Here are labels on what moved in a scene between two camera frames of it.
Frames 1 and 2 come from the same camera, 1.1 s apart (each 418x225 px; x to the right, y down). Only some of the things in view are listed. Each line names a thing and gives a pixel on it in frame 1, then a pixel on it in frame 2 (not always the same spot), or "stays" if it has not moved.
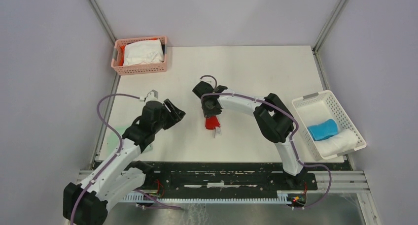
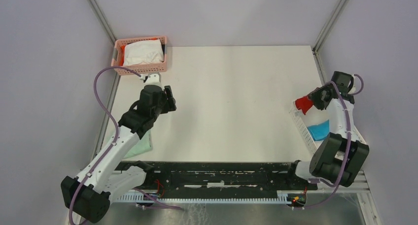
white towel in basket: (148, 52) stays
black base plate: (224, 177) stays
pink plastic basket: (143, 68) stays
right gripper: (208, 112) -> (314, 96)
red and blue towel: (212, 122) -> (303, 103)
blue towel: (324, 131) stays
